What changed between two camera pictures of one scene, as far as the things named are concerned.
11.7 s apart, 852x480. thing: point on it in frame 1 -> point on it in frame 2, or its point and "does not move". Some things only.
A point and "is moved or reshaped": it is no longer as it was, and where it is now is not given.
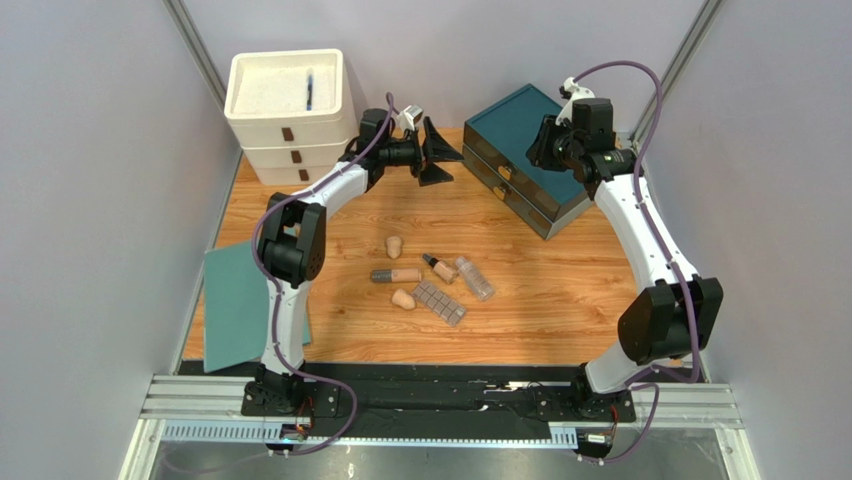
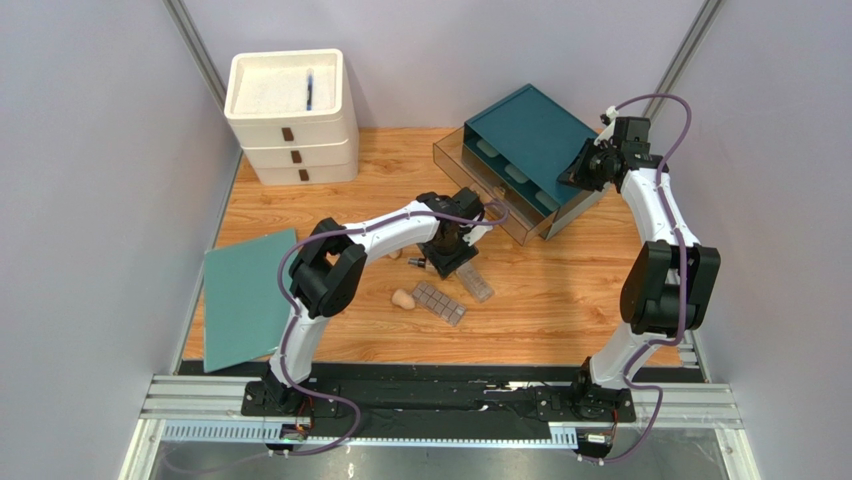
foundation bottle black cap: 433,261 is moved or reshaped
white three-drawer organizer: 292,112 does not move
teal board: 235,308 does not move
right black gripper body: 542,142 -> 577,172
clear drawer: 508,171 is moved or reshaped
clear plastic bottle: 475,280 does not move
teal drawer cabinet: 495,146 does not move
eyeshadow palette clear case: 444,306 does not move
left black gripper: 436,149 -> 445,269
